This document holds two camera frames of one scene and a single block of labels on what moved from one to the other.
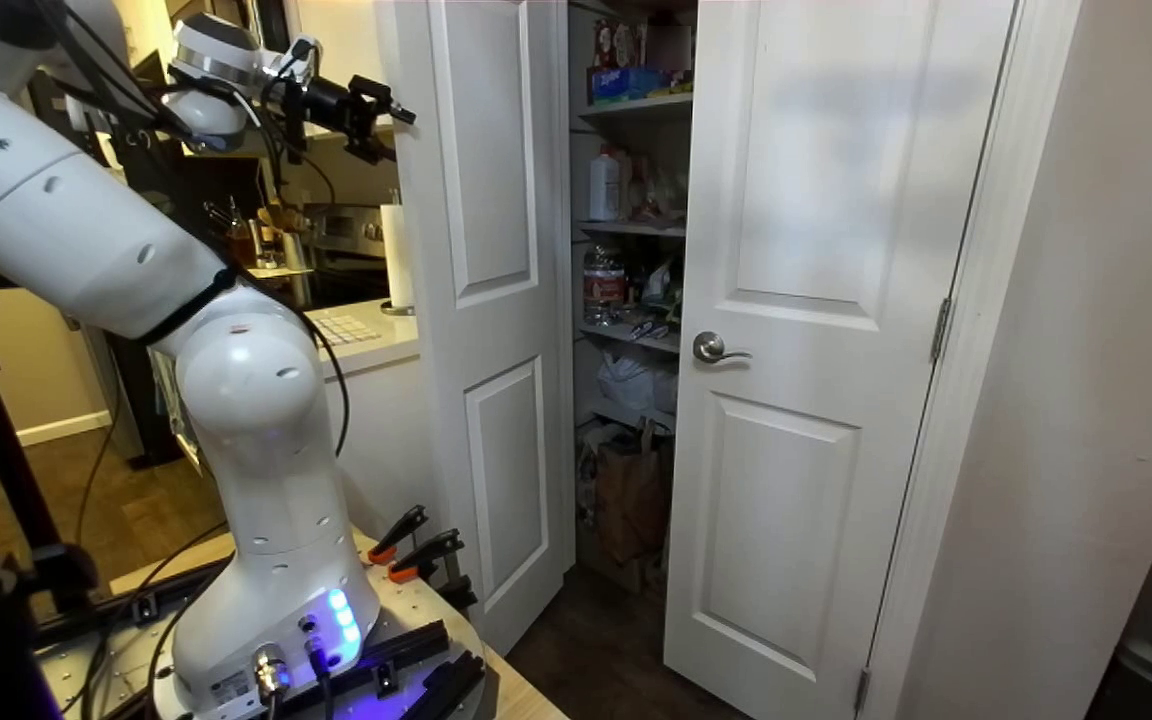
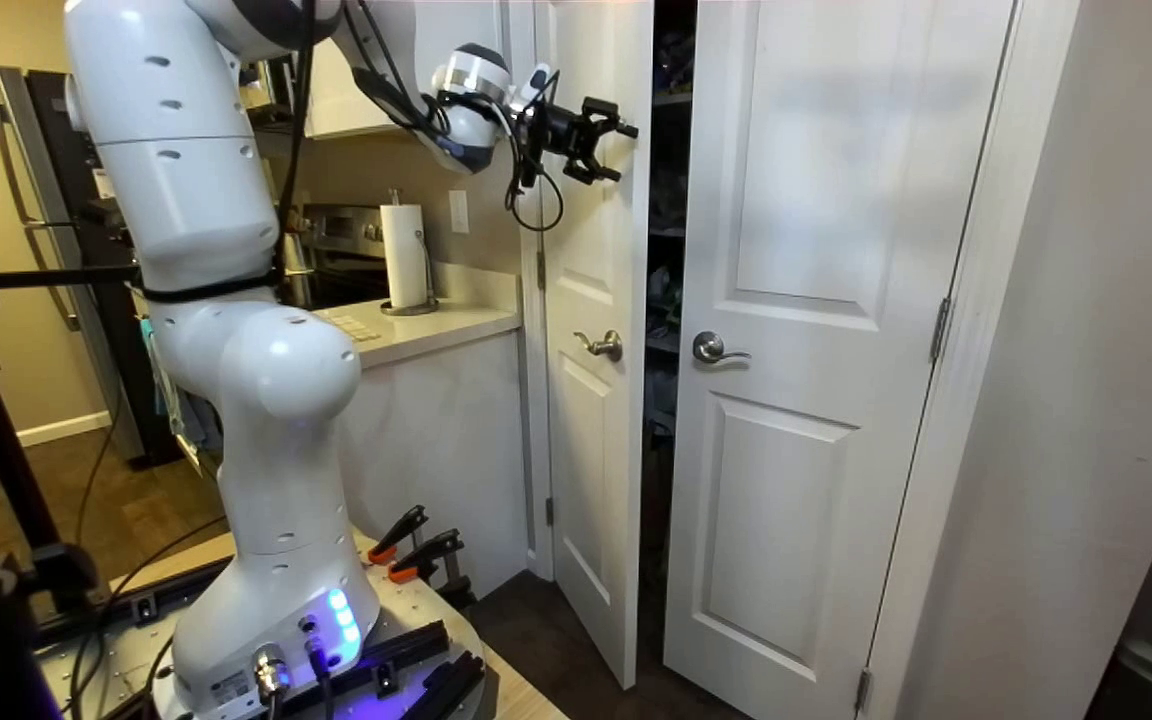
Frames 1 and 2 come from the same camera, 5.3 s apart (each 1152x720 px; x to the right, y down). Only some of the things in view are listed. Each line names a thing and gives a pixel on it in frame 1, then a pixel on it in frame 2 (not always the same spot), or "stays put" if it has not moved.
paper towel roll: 397,264 stays put
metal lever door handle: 708,347 stays put
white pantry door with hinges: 828,175 stays put
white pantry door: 488,176 → 601,302
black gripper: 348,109 → 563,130
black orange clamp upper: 415,517 stays put
